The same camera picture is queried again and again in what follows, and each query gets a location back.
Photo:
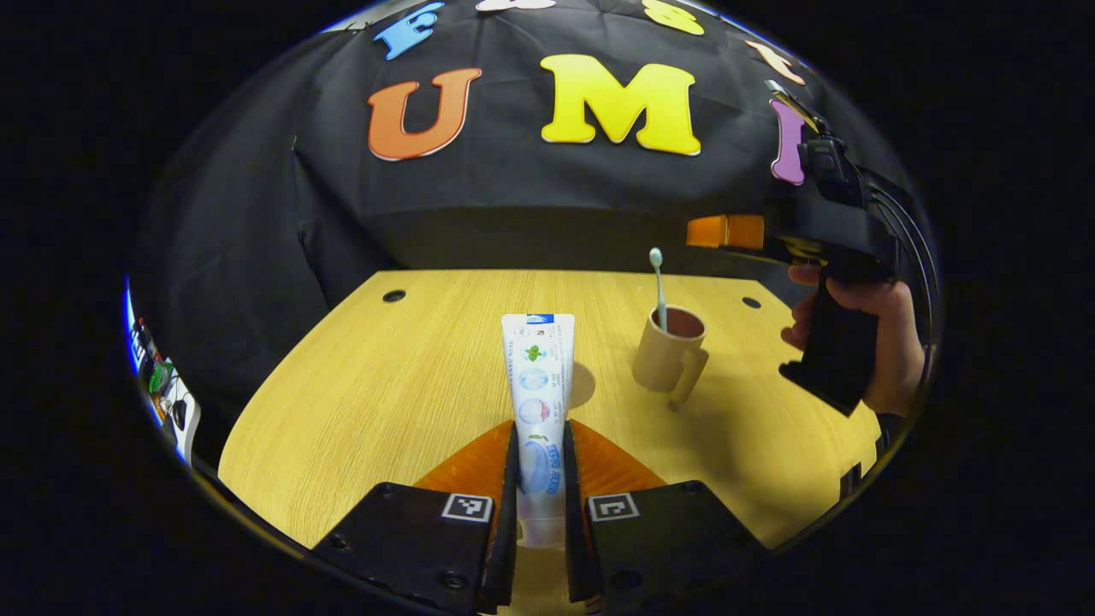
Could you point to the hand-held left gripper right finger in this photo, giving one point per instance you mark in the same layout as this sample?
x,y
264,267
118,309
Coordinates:
x,y
667,539

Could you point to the black backdrop cloth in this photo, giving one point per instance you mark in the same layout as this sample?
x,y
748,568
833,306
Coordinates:
x,y
513,214

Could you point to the black computer mouse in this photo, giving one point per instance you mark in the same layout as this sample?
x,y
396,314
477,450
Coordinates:
x,y
179,415

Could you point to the brown round coaster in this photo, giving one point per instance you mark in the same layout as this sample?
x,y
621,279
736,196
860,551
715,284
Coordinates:
x,y
583,385

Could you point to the green object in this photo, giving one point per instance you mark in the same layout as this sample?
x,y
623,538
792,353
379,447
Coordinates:
x,y
160,376

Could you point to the pale green toothbrush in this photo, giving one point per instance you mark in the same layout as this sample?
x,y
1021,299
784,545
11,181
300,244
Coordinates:
x,y
659,291

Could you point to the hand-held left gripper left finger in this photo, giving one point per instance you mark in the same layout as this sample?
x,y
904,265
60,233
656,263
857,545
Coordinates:
x,y
411,539

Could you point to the white toothpaste tube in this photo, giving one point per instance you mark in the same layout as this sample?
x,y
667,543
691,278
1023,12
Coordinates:
x,y
537,385

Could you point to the beige cup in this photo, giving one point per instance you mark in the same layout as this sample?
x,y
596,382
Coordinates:
x,y
659,364

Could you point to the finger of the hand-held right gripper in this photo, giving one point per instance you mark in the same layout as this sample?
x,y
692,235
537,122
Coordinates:
x,y
727,232

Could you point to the white side table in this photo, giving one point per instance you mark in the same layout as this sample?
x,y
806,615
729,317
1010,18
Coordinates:
x,y
190,428

